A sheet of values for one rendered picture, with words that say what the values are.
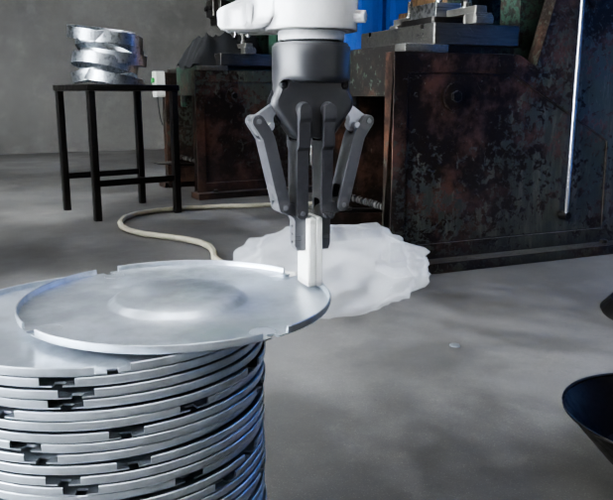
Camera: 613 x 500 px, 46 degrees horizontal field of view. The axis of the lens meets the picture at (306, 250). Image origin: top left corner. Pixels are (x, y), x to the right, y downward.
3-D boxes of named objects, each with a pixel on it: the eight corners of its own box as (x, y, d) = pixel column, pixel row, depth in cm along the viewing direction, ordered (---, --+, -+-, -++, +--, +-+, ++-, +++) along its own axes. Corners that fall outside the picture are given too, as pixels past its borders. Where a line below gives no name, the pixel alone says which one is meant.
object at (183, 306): (112, 386, 49) (111, 375, 49) (-31, 299, 70) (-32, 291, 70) (394, 305, 68) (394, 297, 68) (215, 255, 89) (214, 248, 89)
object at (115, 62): (95, 222, 291) (82, 17, 275) (58, 208, 327) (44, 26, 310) (183, 212, 315) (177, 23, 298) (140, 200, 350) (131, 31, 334)
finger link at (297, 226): (306, 199, 71) (278, 201, 70) (306, 250, 72) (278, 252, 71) (301, 197, 72) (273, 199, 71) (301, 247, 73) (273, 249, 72)
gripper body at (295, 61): (283, 36, 64) (283, 142, 66) (368, 39, 67) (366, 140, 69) (256, 42, 70) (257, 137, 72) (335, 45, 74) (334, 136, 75)
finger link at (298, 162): (314, 103, 68) (300, 102, 67) (310, 220, 70) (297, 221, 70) (299, 102, 71) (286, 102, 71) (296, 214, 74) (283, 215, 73)
